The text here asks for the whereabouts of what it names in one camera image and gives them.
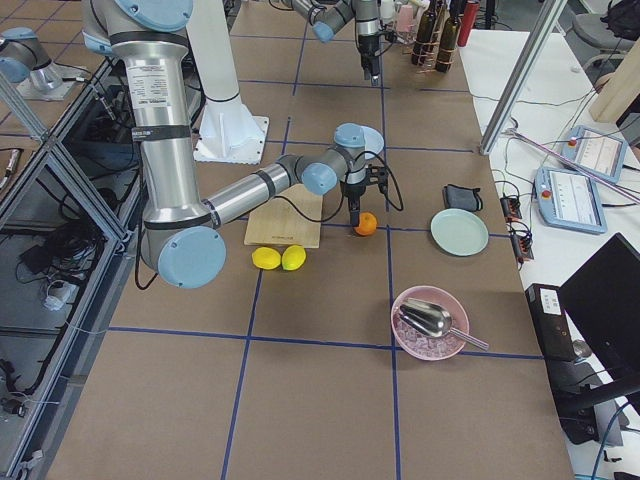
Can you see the folded grey cloth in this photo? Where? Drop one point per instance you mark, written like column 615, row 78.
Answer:
column 463, row 198

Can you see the yellow lemon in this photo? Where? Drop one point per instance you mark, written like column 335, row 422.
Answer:
column 293, row 258
column 266, row 258

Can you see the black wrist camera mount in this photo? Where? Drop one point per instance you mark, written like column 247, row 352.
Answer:
column 377, row 176

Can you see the lower yellow lemon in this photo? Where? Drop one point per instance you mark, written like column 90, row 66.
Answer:
column 266, row 258

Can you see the red cylinder bottle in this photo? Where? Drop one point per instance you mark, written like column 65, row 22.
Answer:
column 467, row 21

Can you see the pink cup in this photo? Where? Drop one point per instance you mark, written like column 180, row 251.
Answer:
column 405, row 19

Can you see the orange fruit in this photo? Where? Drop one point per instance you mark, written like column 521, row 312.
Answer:
column 367, row 224

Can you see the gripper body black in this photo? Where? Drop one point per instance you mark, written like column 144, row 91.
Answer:
column 368, row 48
column 352, row 190

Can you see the light blue plate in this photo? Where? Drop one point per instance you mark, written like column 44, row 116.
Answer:
column 374, row 142

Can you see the teach pendant tablet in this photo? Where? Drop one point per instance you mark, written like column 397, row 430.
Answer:
column 569, row 200
column 602, row 154

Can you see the light green plate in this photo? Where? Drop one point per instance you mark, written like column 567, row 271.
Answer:
column 459, row 232

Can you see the far teach pendant tablet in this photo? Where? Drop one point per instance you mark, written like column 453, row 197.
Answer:
column 602, row 154

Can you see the dark glass wine bottle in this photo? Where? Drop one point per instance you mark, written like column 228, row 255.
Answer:
column 425, row 29

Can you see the copper wire bottle rack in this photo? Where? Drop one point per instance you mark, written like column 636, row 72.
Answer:
column 433, row 46

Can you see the wooden cutting board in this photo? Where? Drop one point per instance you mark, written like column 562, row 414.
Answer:
column 277, row 223

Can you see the upper yellow lemon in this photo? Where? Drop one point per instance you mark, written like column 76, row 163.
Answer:
column 293, row 258

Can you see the clear plastic ice cubes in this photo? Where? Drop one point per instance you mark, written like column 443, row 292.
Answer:
column 421, row 345

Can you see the aluminium frame post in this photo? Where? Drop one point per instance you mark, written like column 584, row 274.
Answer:
column 532, row 49

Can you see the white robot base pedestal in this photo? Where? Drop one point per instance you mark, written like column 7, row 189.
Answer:
column 228, row 131

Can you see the pink bowl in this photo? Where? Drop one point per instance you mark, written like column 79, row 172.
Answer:
column 442, row 298

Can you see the black computer monitor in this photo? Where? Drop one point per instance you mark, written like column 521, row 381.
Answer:
column 602, row 300

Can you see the metal ice scoop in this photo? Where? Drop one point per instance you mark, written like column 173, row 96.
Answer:
column 434, row 321

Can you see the near teach pendant tablet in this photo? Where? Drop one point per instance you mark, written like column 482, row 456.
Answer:
column 569, row 200

